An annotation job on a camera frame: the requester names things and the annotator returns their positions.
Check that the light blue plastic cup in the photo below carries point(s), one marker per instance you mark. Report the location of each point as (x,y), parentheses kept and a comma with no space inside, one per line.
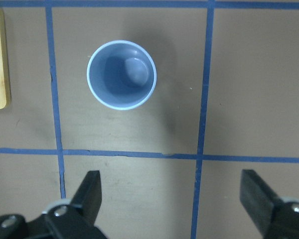
(121,75)

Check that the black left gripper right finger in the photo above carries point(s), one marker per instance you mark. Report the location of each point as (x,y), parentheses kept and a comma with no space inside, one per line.
(275,217)

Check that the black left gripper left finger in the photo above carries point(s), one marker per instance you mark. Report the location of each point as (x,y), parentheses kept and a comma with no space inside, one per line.
(76,219)

